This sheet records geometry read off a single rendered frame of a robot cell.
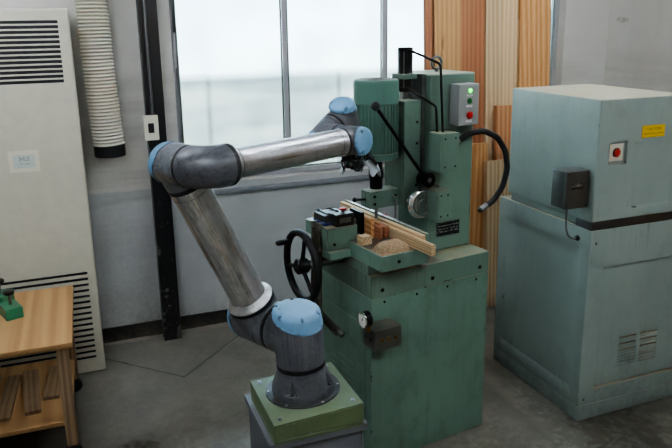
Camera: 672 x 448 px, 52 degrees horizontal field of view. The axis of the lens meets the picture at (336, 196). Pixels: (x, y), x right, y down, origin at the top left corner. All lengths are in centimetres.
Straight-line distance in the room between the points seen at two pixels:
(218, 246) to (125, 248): 194
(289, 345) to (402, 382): 88
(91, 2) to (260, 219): 147
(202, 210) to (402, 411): 134
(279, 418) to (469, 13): 287
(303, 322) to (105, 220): 203
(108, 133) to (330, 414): 202
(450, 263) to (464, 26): 187
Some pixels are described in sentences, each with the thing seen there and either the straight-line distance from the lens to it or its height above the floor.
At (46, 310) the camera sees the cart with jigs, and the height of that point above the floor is 53.
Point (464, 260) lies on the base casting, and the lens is 282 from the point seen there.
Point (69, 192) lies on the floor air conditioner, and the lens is 352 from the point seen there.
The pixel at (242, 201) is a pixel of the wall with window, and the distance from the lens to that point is 395.
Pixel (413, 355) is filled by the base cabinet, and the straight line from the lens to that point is 282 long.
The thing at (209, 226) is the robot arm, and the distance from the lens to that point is 198.
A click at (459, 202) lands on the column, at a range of 288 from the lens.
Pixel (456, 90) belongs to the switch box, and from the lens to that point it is 272.
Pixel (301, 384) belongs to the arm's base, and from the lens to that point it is 212.
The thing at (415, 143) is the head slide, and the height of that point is 125.
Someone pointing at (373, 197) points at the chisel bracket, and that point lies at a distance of 271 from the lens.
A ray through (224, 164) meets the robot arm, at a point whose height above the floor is 136.
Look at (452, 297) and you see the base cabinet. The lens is 284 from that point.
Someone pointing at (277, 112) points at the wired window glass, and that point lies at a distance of 399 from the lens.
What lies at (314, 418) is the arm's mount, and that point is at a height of 61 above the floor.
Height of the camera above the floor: 172
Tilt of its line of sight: 14 degrees down
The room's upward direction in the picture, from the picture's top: 1 degrees counter-clockwise
